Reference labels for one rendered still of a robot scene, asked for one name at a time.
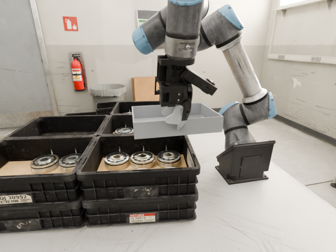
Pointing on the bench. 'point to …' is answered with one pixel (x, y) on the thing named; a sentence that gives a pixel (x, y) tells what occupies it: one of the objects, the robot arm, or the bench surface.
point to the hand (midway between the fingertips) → (180, 124)
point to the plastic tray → (146, 123)
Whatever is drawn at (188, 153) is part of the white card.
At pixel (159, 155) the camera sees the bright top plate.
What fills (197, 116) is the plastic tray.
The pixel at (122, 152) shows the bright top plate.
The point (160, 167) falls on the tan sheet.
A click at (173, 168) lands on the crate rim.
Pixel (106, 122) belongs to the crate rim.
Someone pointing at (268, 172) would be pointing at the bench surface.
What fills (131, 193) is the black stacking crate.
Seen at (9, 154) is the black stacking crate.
